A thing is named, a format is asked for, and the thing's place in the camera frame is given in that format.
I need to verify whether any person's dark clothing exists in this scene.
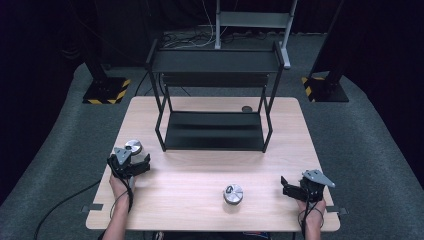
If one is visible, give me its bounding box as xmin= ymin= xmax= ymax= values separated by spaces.
xmin=151 ymin=230 xmax=272 ymax=240

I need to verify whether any hand-held gripper cable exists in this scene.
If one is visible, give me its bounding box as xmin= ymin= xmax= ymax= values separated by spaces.
xmin=297 ymin=199 xmax=325 ymax=240
xmin=107 ymin=159 xmax=135 ymax=219

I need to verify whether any bundle of floor cables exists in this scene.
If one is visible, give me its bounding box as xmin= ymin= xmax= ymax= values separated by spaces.
xmin=161 ymin=0 xmax=219 ymax=50

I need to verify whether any person's left hand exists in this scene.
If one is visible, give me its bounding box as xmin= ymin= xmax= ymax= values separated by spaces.
xmin=109 ymin=173 xmax=136 ymax=207

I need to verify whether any grey metal stand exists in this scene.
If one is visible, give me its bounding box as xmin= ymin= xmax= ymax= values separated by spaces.
xmin=214 ymin=0 xmax=299 ymax=70

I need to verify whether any black stand with striped base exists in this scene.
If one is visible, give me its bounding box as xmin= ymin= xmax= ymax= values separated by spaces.
xmin=81 ymin=59 xmax=132 ymax=105
xmin=301 ymin=0 xmax=350 ymax=103

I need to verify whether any person's right hand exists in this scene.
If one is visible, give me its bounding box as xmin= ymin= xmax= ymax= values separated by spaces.
xmin=295 ymin=196 xmax=327 ymax=222

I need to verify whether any glass jar with metal lid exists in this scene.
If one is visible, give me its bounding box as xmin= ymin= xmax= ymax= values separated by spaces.
xmin=222 ymin=183 xmax=245 ymax=211

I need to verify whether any black floor cable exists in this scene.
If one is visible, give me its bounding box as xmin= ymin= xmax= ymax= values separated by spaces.
xmin=33 ymin=179 xmax=102 ymax=240

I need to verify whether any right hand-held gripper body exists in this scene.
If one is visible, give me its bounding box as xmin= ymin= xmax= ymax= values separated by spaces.
xmin=299 ymin=169 xmax=336 ymax=203

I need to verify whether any left hand-held gripper cable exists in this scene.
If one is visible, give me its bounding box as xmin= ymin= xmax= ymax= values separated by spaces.
xmin=107 ymin=159 xmax=135 ymax=219

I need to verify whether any black metal shelf rack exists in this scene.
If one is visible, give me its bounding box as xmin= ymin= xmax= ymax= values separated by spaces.
xmin=145 ymin=39 xmax=286 ymax=154

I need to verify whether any grey table bracket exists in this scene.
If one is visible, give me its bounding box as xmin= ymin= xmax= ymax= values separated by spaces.
xmin=325 ymin=205 xmax=348 ymax=216
xmin=81 ymin=203 xmax=104 ymax=214

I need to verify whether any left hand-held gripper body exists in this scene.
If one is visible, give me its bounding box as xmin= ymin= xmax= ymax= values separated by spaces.
xmin=107 ymin=146 xmax=134 ymax=181

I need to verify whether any right hand-held gripper cable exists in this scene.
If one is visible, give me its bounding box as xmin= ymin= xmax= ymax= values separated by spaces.
xmin=297 ymin=199 xmax=325 ymax=240

